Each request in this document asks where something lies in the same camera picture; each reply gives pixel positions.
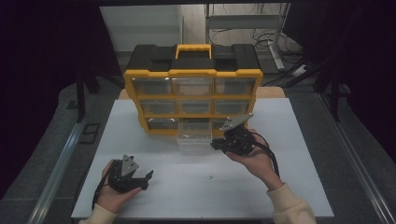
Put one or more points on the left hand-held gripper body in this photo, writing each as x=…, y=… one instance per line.
x=124, y=169

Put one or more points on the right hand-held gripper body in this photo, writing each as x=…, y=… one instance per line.
x=239, y=143

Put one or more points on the clear plastic drawer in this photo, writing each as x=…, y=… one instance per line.
x=194, y=141

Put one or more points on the yellow and black parts organizer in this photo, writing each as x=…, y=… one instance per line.
x=193, y=63

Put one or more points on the person's right hand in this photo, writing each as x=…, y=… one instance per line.
x=258, y=165

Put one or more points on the person's left hand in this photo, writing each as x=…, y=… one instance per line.
x=110, y=200

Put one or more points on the dark floor socket plate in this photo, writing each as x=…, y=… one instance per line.
x=89, y=133

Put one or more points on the grid of clear drawers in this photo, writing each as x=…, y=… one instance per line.
x=152, y=86

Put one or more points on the black stand leg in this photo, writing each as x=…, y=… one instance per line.
x=334, y=99
x=81, y=99

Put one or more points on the white power strip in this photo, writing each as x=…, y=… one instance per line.
x=300, y=71

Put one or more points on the dark curtain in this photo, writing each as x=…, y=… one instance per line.
x=46, y=62
x=358, y=62

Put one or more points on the aluminium rail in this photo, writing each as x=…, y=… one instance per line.
x=358, y=161
x=59, y=168

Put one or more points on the white metal desk frame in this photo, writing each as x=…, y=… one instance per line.
x=243, y=21

